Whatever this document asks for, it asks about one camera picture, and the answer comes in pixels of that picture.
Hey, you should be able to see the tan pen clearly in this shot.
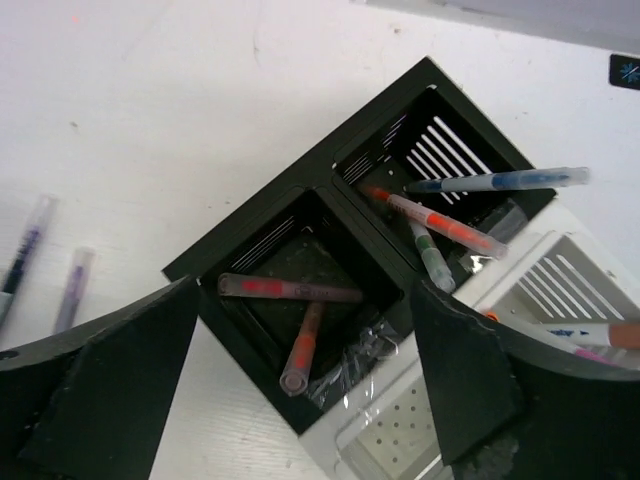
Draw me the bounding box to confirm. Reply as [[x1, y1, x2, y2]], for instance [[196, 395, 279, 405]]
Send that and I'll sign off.
[[279, 302, 326, 397]]

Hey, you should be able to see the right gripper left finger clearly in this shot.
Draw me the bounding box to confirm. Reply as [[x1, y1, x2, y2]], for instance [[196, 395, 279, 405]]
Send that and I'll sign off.
[[1, 277, 199, 479]]

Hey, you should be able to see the orange highlighter pen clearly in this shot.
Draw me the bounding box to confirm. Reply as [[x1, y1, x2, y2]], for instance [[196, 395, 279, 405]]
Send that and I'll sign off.
[[361, 186, 508, 259]]

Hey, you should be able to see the right blue table label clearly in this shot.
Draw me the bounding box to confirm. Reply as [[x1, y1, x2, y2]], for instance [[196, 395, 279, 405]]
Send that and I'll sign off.
[[608, 53, 640, 90]]

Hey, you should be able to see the blue pen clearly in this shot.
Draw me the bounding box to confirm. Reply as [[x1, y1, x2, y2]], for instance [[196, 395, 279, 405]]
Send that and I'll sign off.
[[404, 167, 591, 194]]

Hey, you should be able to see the black slotted container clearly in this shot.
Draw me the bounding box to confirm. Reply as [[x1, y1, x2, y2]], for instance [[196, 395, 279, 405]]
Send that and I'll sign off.
[[164, 58, 530, 433]]

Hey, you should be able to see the green transparent pen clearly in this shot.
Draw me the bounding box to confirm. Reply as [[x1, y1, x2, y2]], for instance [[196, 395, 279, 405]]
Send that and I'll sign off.
[[408, 220, 456, 293]]

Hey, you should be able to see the clear adhesive tape piece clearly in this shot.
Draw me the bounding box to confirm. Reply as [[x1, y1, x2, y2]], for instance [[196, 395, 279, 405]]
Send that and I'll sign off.
[[304, 320, 404, 414]]

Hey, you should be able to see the white slotted container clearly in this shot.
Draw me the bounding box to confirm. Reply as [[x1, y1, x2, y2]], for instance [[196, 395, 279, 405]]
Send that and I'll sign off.
[[301, 202, 639, 479]]

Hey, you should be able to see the mauve pen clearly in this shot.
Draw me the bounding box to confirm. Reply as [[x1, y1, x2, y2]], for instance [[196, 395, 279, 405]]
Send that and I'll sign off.
[[217, 273, 363, 303]]

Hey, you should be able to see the grey pen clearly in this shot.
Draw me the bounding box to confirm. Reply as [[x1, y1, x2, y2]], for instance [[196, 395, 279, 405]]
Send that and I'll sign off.
[[487, 204, 529, 244]]

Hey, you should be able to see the purple barcode pen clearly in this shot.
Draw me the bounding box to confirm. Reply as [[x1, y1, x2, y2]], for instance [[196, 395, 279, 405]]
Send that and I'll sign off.
[[1, 195, 57, 326]]

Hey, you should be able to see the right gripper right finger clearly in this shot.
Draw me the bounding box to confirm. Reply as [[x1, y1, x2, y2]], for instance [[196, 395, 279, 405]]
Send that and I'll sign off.
[[410, 279, 639, 479]]

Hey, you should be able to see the brown capped white marker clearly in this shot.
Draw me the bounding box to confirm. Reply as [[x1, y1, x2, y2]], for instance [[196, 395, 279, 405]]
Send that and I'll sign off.
[[501, 319, 639, 350]]

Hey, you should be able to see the magenta capped white marker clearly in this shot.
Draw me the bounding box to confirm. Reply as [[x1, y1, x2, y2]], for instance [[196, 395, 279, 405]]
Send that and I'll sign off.
[[574, 347, 639, 370]]

